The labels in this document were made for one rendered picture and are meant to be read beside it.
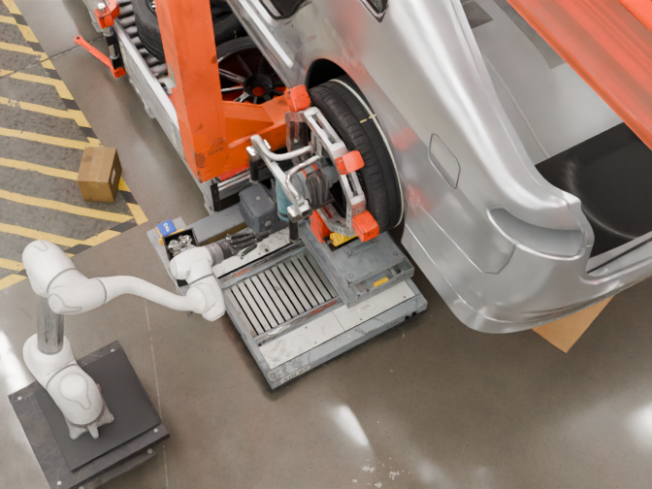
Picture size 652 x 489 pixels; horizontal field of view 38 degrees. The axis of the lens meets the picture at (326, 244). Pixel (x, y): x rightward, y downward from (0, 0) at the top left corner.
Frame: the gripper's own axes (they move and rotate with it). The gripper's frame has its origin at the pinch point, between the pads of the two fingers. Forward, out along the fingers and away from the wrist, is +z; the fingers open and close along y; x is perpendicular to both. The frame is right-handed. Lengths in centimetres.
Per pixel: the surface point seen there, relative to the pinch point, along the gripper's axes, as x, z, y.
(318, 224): 9.2, 33.0, 1.3
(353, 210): -29.3, 22.3, -23.0
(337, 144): -49, 21, -5
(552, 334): 39, 119, -83
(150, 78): 26, 23, 130
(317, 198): -33.0, 9.8, -14.6
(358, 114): -57, 32, -2
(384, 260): 32, 65, -16
